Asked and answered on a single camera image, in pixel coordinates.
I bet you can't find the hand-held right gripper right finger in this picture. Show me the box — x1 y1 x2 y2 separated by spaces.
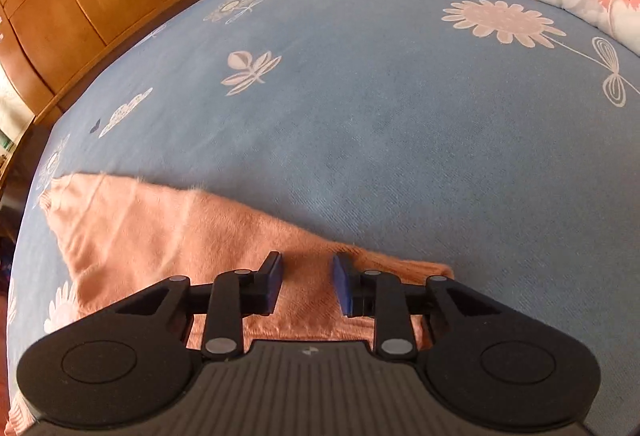
332 252 496 361

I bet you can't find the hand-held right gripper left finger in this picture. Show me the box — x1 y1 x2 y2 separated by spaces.
115 250 285 361

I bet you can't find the orange striped sweater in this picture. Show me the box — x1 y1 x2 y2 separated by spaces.
0 172 456 436

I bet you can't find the wooden headboard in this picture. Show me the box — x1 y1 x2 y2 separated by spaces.
0 0 261 127

